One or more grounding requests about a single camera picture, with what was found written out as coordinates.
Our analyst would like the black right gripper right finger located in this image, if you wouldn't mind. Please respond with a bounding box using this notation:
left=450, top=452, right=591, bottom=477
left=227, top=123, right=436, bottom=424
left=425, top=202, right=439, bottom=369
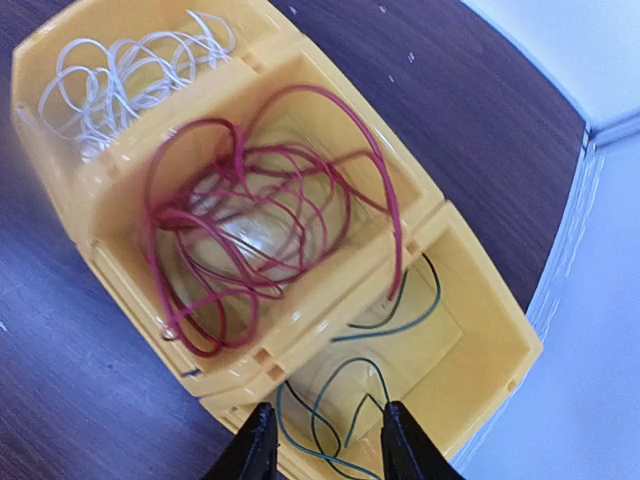
left=381, top=401, right=464, bottom=480

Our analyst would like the yellow bin right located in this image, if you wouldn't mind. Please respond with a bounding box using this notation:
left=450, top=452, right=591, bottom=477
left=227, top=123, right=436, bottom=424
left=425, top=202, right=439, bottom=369
left=201, top=204, right=542, bottom=479

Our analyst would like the white cable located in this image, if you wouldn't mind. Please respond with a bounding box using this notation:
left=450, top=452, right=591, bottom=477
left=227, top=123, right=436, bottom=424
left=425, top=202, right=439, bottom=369
left=37, top=9, right=239, bottom=161

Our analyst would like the aluminium front rail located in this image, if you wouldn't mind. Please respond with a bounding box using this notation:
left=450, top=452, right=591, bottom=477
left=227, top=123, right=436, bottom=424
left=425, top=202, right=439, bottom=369
left=527, top=113, right=639, bottom=341

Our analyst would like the yellow bin middle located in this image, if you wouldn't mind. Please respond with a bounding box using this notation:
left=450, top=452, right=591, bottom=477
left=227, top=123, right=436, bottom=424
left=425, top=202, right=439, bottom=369
left=73, top=37, right=444, bottom=400

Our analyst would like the long red cable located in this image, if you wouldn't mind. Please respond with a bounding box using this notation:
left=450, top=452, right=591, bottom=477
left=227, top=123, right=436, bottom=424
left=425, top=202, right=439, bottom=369
left=144, top=84, right=405, bottom=357

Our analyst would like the yellow bin left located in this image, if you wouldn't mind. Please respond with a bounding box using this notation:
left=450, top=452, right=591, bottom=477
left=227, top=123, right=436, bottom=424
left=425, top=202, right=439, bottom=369
left=11, top=1, right=301, bottom=170

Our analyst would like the yellow bin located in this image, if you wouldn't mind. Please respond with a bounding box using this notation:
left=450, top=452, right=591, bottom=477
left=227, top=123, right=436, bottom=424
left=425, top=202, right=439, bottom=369
left=11, top=1, right=301, bottom=170
left=73, top=37, right=444, bottom=400
left=201, top=204, right=542, bottom=479

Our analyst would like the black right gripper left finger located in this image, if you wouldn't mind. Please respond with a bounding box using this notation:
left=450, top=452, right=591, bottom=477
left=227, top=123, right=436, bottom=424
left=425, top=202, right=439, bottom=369
left=202, top=402, right=278, bottom=480

